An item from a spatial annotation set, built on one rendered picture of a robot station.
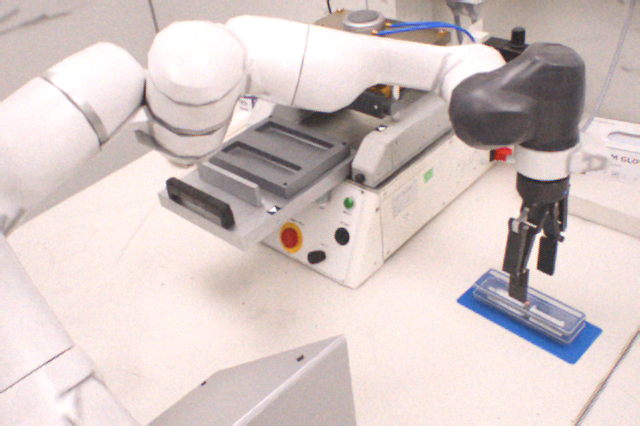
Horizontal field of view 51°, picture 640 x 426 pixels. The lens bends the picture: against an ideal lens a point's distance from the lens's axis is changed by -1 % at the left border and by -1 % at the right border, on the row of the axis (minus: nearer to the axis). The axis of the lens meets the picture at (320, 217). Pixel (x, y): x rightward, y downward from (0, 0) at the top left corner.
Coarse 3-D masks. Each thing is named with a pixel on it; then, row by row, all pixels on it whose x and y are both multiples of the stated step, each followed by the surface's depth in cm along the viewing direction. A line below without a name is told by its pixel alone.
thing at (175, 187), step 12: (168, 180) 114; (180, 180) 113; (168, 192) 115; (180, 192) 112; (192, 192) 110; (204, 192) 110; (204, 204) 109; (216, 204) 107; (228, 204) 107; (228, 216) 107
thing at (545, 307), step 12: (492, 276) 118; (504, 276) 118; (492, 288) 116; (504, 288) 116; (528, 288) 115; (516, 300) 113; (528, 300) 113; (540, 300) 113; (552, 300) 112; (540, 312) 111; (552, 312) 110; (564, 312) 110; (576, 312) 110; (552, 324) 108; (564, 324) 108; (576, 324) 108
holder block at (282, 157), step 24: (264, 120) 130; (240, 144) 125; (264, 144) 123; (288, 144) 122; (312, 144) 124; (336, 144) 120; (240, 168) 117; (264, 168) 119; (288, 168) 118; (312, 168) 115; (288, 192) 112
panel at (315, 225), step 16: (336, 192) 125; (352, 192) 122; (304, 208) 130; (320, 208) 128; (336, 208) 125; (352, 208) 122; (288, 224) 133; (304, 224) 131; (320, 224) 128; (336, 224) 126; (352, 224) 123; (272, 240) 137; (304, 240) 131; (320, 240) 129; (352, 240) 124; (304, 256) 132; (336, 256) 127; (352, 256) 124; (336, 272) 127
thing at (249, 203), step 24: (216, 168) 115; (336, 168) 119; (216, 192) 117; (240, 192) 113; (264, 192) 115; (312, 192) 115; (192, 216) 114; (216, 216) 111; (240, 216) 110; (264, 216) 110; (288, 216) 113; (240, 240) 106
